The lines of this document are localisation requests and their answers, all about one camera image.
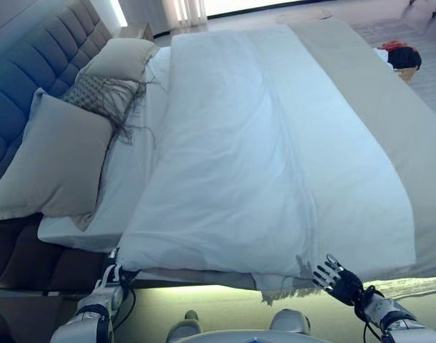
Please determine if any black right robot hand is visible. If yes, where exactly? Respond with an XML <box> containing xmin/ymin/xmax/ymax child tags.
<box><xmin>312</xmin><ymin>254</ymin><xmax>364</xmax><ymax>307</ymax></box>

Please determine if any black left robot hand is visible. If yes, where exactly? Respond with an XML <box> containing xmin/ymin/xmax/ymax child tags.
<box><xmin>96</xmin><ymin>248</ymin><xmax>125</xmax><ymax>290</ymax></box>

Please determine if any white duvet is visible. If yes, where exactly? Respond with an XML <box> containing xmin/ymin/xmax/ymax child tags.
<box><xmin>116</xmin><ymin>24</ymin><xmax>417</xmax><ymax>283</ymax></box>

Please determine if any grey textured floor rug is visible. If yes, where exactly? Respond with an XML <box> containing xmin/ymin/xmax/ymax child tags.
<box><xmin>348</xmin><ymin>19</ymin><xmax>436</xmax><ymax>302</ymax></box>

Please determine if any white fringed throw blanket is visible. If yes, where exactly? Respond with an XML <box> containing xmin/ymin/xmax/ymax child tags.
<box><xmin>252</xmin><ymin>273</ymin><xmax>333</xmax><ymax>307</ymax></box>

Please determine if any silver robot torso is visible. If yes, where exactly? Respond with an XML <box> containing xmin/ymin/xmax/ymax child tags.
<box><xmin>182</xmin><ymin>332</ymin><xmax>312</xmax><ymax>343</ymax></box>

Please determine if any large beige pillow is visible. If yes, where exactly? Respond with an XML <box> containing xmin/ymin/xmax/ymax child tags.
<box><xmin>0</xmin><ymin>87</ymin><xmax>115</xmax><ymax>232</ymax></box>

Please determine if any beige bedspread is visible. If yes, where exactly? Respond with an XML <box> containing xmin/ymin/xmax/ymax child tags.
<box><xmin>287</xmin><ymin>16</ymin><xmax>436</xmax><ymax>279</ymax></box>

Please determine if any woven fringed cushion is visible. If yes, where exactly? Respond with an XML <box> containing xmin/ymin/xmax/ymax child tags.
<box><xmin>62</xmin><ymin>73</ymin><xmax>162</xmax><ymax>147</ymax></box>

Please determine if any small beige pillow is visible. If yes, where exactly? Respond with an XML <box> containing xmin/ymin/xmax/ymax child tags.
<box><xmin>84</xmin><ymin>37</ymin><xmax>160</xmax><ymax>83</ymax></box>

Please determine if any brown tufted headboard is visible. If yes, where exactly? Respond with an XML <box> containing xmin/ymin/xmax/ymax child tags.
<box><xmin>0</xmin><ymin>0</ymin><xmax>114</xmax><ymax>194</ymax></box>

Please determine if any white garment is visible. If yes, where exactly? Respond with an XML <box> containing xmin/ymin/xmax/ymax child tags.
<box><xmin>373</xmin><ymin>48</ymin><xmax>394</xmax><ymax>67</ymax></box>

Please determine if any black garment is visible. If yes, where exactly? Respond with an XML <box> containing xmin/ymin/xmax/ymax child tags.
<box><xmin>387</xmin><ymin>46</ymin><xmax>422</xmax><ymax>71</ymax></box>

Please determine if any light wooden nightstand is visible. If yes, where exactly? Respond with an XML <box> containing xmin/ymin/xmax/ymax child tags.
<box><xmin>119</xmin><ymin>23</ymin><xmax>154</xmax><ymax>42</ymax></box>

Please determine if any red garment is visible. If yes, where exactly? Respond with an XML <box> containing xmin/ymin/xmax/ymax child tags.
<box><xmin>380</xmin><ymin>39</ymin><xmax>412</xmax><ymax>51</ymax></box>

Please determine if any beige pleated curtain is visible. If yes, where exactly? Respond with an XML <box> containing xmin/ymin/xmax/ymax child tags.
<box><xmin>160</xmin><ymin>0</ymin><xmax>208</xmax><ymax>22</ymax></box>

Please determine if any metal tripod stand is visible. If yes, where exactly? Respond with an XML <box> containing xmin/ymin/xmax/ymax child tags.
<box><xmin>407</xmin><ymin>0</ymin><xmax>436</xmax><ymax>19</ymax></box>

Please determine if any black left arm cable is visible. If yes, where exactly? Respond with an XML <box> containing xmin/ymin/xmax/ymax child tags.
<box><xmin>119</xmin><ymin>269</ymin><xmax>137</xmax><ymax>324</ymax></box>

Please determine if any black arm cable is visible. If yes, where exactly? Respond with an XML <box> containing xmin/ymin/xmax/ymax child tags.
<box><xmin>119</xmin><ymin>269</ymin><xmax>137</xmax><ymax>324</ymax></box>
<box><xmin>361</xmin><ymin>284</ymin><xmax>387</xmax><ymax>343</ymax></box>

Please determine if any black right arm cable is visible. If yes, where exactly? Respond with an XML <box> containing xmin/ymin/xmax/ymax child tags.
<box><xmin>361</xmin><ymin>284</ymin><xmax>387</xmax><ymax>343</ymax></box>

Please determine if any brown upholstered bed frame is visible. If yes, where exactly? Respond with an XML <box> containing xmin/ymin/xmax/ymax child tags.
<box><xmin>0</xmin><ymin>214</ymin><xmax>140</xmax><ymax>292</ymax></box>

